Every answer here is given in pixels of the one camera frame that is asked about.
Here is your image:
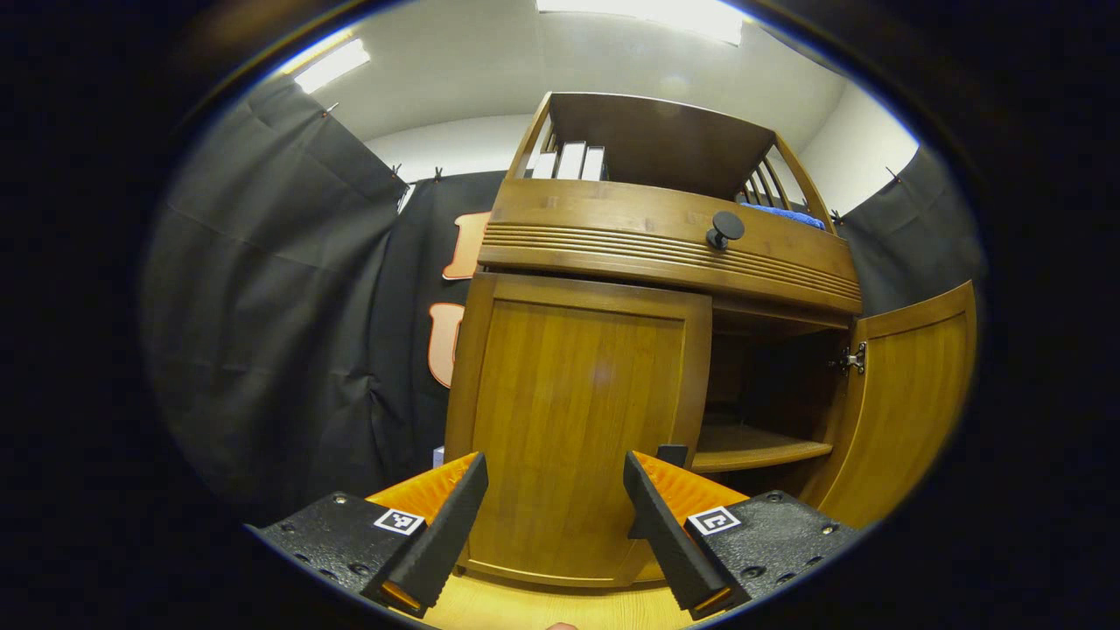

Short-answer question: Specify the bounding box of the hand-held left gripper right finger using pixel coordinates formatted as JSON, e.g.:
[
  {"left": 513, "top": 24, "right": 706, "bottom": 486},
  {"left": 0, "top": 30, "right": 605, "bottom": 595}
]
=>
[{"left": 623, "top": 451, "right": 863, "bottom": 621}]

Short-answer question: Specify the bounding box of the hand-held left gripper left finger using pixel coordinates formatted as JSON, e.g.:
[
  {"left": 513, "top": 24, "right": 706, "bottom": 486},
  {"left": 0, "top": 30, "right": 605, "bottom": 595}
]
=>
[{"left": 248, "top": 451, "right": 489, "bottom": 620}]

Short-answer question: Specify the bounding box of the wooden double-door shoe cabinet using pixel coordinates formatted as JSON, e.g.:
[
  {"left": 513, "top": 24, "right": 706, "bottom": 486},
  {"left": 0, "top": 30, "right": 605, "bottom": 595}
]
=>
[{"left": 442, "top": 91, "right": 876, "bottom": 589}]

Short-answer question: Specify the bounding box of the wooden shoe cabinet door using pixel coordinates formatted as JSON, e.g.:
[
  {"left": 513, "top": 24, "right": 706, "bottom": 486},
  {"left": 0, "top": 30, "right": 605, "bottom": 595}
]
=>
[
  {"left": 801, "top": 280, "right": 977, "bottom": 530},
  {"left": 444, "top": 271, "right": 714, "bottom": 589}
]

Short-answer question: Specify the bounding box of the black backdrop cloth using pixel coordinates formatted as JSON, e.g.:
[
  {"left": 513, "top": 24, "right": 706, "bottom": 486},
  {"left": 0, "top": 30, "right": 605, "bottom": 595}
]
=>
[{"left": 140, "top": 77, "right": 988, "bottom": 526}]

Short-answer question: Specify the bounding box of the black round drawer knob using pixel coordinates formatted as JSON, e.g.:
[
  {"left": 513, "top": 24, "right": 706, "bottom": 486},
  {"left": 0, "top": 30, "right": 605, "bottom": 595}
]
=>
[{"left": 706, "top": 211, "right": 746, "bottom": 251}]

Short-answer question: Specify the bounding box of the ribbed wooden drawer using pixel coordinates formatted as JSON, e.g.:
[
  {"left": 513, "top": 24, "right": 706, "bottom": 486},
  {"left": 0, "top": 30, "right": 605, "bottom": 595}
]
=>
[{"left": 478, "top": 179, "right": 863, "bottom": 316}]

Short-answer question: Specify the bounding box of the blue folded cloth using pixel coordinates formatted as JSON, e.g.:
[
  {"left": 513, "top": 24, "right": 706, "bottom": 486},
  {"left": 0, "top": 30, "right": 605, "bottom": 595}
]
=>
[{"left": 739, "top": 202, "right": 826, "bottom": 231}]

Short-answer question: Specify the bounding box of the small ceiling light panel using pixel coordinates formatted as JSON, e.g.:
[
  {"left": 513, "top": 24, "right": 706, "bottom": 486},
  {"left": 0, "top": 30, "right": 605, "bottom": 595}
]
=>
[{"left": 294, "top": 38, "right": 372, "bottom": 95}]

